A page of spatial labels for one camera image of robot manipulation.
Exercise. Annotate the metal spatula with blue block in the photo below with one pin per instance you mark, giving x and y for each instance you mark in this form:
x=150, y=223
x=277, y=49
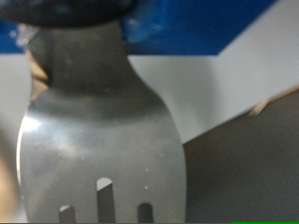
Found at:
x=93, y=140

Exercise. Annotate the silver toaster oven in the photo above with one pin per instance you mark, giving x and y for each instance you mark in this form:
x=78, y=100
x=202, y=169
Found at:
x=202, y=87

